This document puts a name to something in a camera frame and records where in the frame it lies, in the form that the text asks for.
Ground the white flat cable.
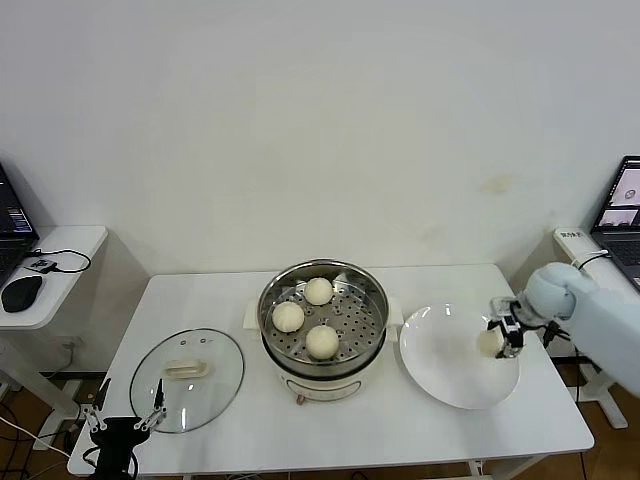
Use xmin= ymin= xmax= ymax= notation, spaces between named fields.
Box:
xmin=567 ymin=249 xmax=611 ymax=274

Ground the white rectangular work table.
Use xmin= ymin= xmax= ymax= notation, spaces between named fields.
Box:
xmin=67 ymin=263 xmax=595 ymax=480

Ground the stainless perforated steamer basket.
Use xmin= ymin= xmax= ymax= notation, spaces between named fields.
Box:
xmin=241 ymin=258 xmax=404 ymax=366

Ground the white side desk with label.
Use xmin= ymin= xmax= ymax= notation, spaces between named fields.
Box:
xmin=552 ymin=227 xmax=640 ymax=431

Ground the round white plate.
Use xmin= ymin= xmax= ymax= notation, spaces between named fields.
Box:
xmin=398 ymin=302 xmax=520 ymax=411

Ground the white side desk with mouse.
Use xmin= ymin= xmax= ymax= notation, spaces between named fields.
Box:
xmin=0 ymin=225 xmax=109 ymax=436

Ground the black computer mouse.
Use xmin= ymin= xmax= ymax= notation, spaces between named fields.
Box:
xmin=0 ymin=275 xmax=44 ymax=315

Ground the black laptop with dark screen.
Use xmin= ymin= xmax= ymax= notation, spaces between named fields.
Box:
xmin=0 ymin=164 xmax=40 ymax=291

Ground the white floor cable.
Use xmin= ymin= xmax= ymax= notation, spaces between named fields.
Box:
xmin=0 ymin=417 xmax=71 ymax=459

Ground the grey laptop with bright windows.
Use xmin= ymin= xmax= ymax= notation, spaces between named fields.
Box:
xmin=588 ymin=154 xmax=640 ymax=294

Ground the black hub cable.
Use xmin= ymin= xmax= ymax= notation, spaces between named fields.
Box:
xmin=22 ymin=248 xmax=91 ymax=275

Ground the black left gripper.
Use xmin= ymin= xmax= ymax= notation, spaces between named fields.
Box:
xmin=79 ymin=378 xmax=169 ymax=480

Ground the white steamed baozi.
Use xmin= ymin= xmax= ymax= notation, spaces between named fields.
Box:
xmin=304 ymin=324 xmax=340 ymax=361
xmin=303 ymin=276 xmax=334 ymax=307
xmin=478 ymin=329 xmax=504 ymax=357
xmin=271 ymin=301 xmax=306 ymax=334

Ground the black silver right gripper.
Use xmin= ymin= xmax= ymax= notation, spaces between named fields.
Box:
xmin=482 ymin=295 xmax=527 ymax=360

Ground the cream electric cooker base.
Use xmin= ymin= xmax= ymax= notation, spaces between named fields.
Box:
xmin=259 ymin=329 xmax=386 ymax=405

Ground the round glass pot lid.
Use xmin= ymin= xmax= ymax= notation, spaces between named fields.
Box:
xmin=128 ymin=327 xmax=246 ymax=435

